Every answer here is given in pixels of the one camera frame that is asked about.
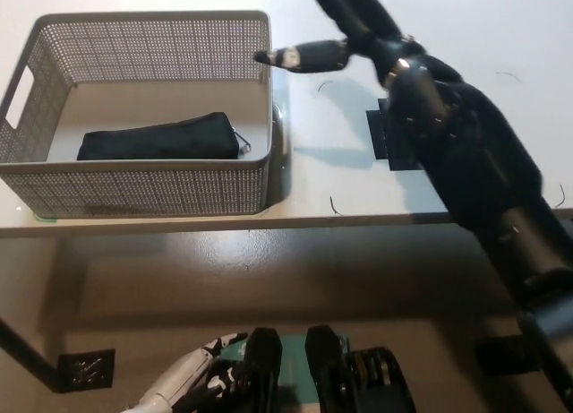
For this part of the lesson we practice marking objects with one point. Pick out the left black robot body block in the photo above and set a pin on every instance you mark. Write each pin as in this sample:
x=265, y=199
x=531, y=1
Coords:
x=266, y=368

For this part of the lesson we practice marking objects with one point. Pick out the black tape patch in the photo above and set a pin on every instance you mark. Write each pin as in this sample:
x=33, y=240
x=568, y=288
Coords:
x=380, y=135

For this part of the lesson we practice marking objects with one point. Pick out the green tape strip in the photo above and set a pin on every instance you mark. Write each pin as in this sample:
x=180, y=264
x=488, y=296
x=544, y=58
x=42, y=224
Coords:
x=45, y=217

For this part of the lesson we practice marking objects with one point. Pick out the grey perforated plastic basket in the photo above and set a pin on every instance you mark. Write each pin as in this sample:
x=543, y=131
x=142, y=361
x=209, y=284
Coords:
x=134, y=184

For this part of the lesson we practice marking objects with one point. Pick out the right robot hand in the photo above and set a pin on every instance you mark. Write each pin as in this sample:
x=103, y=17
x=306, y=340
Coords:
x=358, y=23

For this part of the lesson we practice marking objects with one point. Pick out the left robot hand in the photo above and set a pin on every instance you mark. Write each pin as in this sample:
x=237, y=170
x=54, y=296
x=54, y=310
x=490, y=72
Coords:
x=179, y=377

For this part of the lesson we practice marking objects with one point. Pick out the black floor plate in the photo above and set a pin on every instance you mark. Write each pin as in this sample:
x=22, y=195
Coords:
x=87, y=370
x=501, y=357

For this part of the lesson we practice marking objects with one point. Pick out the black table leg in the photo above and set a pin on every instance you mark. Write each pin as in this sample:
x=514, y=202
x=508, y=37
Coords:
x=27, y=350

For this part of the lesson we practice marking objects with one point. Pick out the black fabric pencil case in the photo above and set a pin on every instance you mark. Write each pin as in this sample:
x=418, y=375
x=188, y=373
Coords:
x=161, y=140

